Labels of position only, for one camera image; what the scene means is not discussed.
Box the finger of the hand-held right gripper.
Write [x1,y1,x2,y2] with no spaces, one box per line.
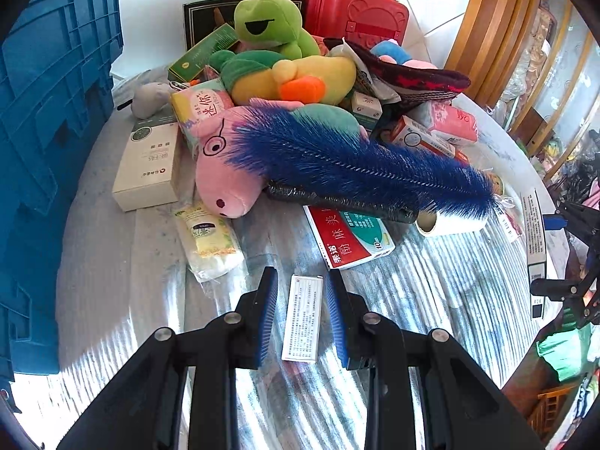
[529,272,600,329]
[544,199,600,235]

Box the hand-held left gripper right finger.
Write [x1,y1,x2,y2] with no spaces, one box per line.
[325,268,545,450]

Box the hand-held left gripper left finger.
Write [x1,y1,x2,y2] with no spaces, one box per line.
[56,266,279,450]

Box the long black white box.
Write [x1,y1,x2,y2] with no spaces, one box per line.
[519,187,549,322]

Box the blue plastic crate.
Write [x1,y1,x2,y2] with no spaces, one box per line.
[0,0,123,383]

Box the green cloth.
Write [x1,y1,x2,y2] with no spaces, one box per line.
[537,323,594,383]

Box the red green medicine box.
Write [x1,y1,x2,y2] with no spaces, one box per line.
[304,204,395,270]

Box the small white carton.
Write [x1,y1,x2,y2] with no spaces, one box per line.
[494,208,523,245]

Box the yellow white tissue pack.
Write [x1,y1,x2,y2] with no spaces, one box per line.
[173,201,245,283]

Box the black brush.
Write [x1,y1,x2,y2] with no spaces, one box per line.
[267,183,419,223]

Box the wooden chair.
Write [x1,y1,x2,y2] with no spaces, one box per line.
[527,382,582,441]

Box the white paper roll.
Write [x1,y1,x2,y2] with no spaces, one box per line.
[415,211,488,237]

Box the pink pig plush with glasses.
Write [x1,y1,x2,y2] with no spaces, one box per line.
[190,98,371,219]

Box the blue bristle duster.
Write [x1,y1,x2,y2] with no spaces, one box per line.
[229,105,498,219]

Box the pink tissue pack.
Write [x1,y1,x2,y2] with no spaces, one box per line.
[424,102,479,144]

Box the red white small box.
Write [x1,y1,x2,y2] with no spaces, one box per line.
[389,115,458,159]

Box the white box green label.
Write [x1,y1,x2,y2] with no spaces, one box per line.
[112,115,183,213]

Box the white green small box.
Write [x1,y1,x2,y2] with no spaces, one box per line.
[351,91,383,120]

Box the dark maroon slipper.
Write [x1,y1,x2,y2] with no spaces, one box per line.
[323,37,471,104]

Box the pastel mini tissue pack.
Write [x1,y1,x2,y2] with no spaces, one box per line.
[169,77,235,148]

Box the white plastic bag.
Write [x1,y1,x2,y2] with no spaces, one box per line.
[340,37,399,104]

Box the yellow duck plush green shell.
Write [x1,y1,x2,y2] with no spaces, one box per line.
[208,49,357,106]

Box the white plush toy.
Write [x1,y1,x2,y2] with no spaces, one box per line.
[117,82,172,119]

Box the pig plush in blue shirt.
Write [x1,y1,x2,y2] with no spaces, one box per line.
[370,40,437,70]

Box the long green box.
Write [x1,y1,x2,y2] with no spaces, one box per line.
[168,23,240,83]

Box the green frog plush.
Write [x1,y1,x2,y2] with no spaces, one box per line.
[233,0,322,61]

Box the black gift box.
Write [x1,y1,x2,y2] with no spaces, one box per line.
[183,0,308,52]

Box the red small suitcase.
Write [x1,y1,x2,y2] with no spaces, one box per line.
[304,0,410,52]

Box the wooden door frame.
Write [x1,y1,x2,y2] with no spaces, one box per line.
[443,0,554,108]

